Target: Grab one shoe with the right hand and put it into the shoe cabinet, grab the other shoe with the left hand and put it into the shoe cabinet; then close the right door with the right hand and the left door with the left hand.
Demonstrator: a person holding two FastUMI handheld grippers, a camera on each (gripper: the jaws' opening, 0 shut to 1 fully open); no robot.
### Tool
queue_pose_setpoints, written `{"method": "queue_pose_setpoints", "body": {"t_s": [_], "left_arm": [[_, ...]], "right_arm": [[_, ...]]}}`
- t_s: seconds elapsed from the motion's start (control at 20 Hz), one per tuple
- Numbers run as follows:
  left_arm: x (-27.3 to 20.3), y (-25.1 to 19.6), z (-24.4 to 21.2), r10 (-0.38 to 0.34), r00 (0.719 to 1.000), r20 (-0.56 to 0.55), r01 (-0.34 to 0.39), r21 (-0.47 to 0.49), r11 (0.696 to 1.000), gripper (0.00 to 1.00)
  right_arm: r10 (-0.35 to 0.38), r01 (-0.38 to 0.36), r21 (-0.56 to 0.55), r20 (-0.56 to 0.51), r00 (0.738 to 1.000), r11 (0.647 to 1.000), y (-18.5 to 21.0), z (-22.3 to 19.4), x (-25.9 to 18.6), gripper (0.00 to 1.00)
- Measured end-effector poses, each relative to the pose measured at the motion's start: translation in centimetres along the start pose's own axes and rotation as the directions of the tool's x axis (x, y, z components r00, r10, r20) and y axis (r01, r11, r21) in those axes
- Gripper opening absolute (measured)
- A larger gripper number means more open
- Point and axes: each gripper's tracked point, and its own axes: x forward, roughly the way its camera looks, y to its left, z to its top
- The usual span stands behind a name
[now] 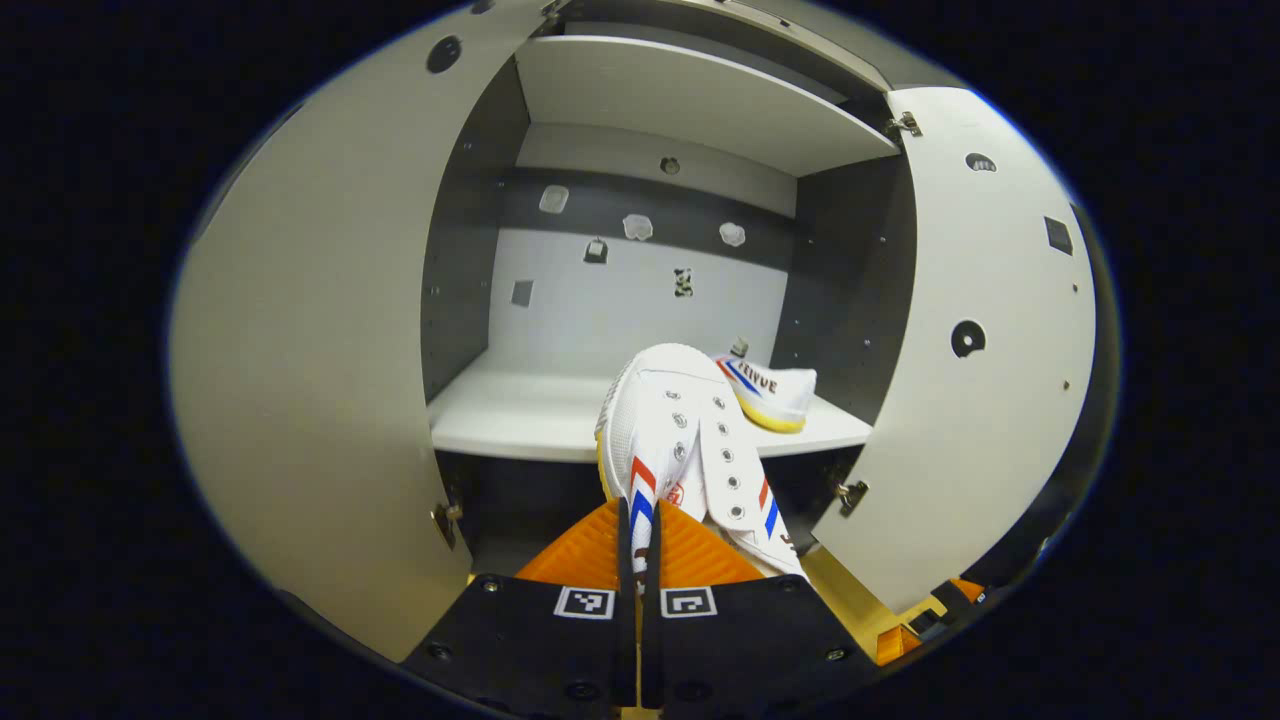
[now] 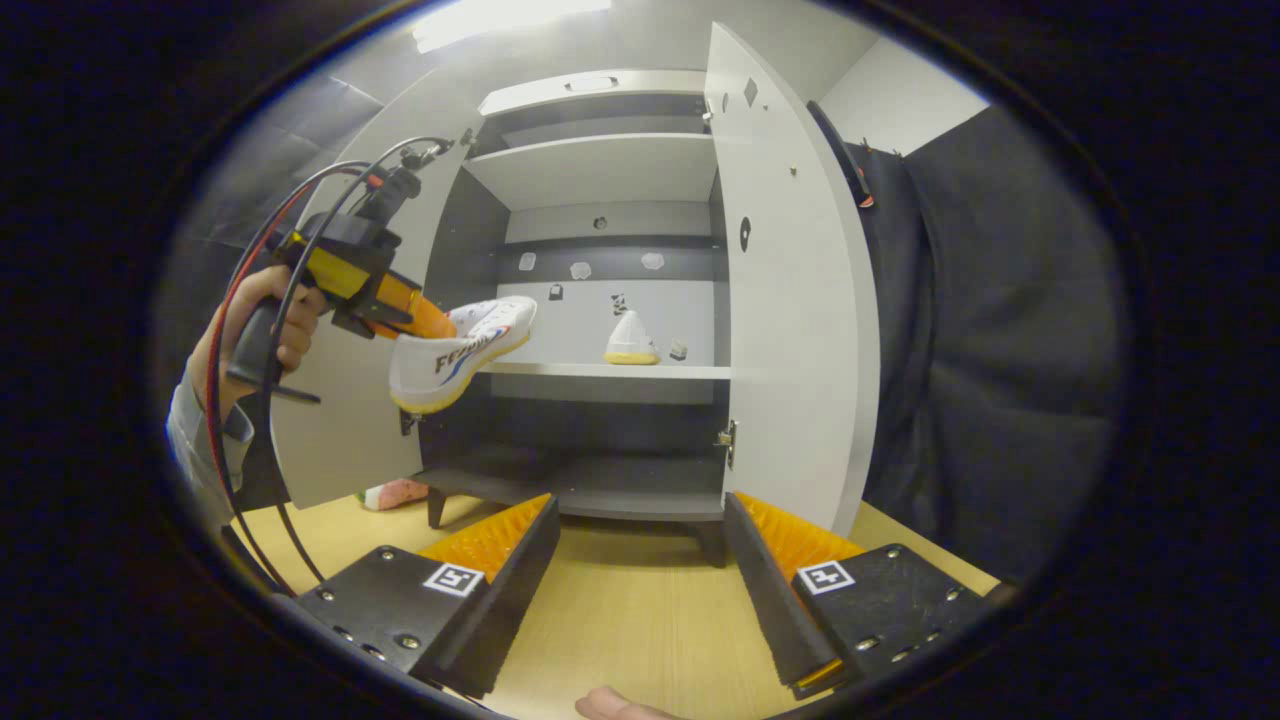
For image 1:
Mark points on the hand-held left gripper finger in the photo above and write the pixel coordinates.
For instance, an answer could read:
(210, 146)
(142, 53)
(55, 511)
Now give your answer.
(650, 650)
(625, 650)

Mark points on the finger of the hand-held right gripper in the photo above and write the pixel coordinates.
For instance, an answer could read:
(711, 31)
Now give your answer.
(897, 646)
(965, 589)

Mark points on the white shoe cabinet door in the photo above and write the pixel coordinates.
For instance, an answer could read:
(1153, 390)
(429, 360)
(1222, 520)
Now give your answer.
(300, 350)
(980, 420)

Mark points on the white canvas shoe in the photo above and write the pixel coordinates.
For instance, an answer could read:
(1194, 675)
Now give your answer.
(670, 420)
(775, 385)

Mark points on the white shoe cabinet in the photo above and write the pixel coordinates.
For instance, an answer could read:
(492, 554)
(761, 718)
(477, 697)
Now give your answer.
(540, 410)

